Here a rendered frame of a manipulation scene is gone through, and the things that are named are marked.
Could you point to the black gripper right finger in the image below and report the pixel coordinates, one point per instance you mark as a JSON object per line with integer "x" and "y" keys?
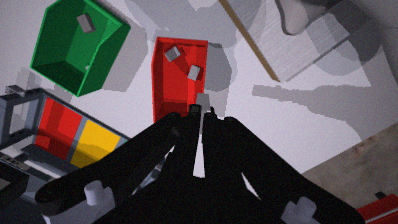
{"x": 283, "y": 189}

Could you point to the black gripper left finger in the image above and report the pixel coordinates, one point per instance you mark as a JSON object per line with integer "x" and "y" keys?
{"x": 86, "y": 194}

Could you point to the dark grey shelf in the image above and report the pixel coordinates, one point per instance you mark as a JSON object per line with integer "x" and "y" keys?
{"x": 64, "y": 138}

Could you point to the green bin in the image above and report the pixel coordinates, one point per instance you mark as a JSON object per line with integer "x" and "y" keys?
{"x": 62, "y": 50}

